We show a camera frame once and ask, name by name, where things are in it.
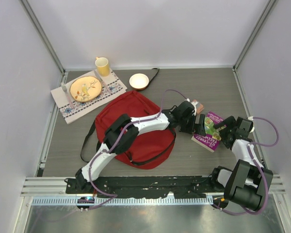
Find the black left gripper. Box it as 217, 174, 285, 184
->
179, 113, 206, 136

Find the purple treehouse paperback book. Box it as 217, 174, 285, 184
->
191, 111, 224, 152

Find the red student backpack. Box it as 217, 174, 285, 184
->
80, 67, 177, 170

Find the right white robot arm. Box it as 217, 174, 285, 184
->
209, 116, 273, 215

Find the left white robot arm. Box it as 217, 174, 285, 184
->
75, 99, 201, 194

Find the orange white bowl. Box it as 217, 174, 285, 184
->
129, 73, 149, 91

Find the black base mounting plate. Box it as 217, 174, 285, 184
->
65, 176, 225, 199

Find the yellow mug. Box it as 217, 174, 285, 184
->
95, 57, 110, 77

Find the yellow bird plate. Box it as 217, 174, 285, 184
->
70, 76, 102, 102

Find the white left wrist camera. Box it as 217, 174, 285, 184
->
186, 98, 200, 116

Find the pink handled knife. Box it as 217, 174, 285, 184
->
94, 70, 112, 94

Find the pink handled fork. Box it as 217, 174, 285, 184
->
61, 82, 74, 109

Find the aluminium front rail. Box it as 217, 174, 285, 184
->
20, 174, 286, 197

